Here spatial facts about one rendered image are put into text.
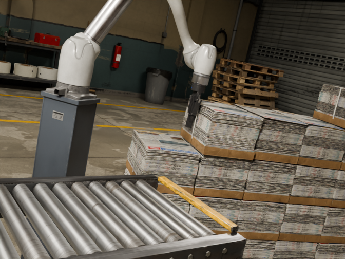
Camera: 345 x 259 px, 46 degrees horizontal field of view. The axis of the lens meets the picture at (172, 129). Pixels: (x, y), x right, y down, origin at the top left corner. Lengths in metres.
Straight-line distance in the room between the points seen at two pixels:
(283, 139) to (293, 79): 8.01
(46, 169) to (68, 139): 0.20
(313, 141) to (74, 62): 1.34
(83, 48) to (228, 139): 0.83
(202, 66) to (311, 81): 7.89
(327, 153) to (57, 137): 1.45
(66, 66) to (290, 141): 1.22
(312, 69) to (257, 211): 7.81
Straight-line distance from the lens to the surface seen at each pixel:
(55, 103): 1.96
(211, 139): 2.02
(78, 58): 1.92
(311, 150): 2.35
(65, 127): 1.94
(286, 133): 2.24
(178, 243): 1.17
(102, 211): 1.27
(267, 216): 2.36
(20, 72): 7.82
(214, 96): 8.90
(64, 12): 8.62
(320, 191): 2.50
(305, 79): 10.01
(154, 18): 9.55
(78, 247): 1.10
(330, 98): 2.68
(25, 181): 1.42
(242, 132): 2.08
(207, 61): 2.10
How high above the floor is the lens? 1.32
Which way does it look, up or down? 11 degrees down
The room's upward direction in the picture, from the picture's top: 12 degrees clockwise
